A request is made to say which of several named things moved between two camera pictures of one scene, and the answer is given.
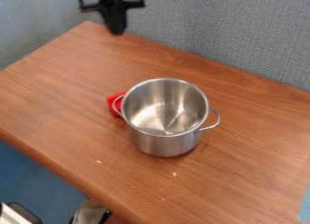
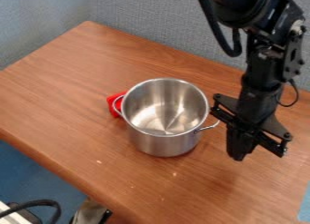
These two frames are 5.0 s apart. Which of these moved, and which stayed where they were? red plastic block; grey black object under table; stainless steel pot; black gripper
Moved: black gripper
Stayed: grey black object under table; stainless steel pot; red plastic block
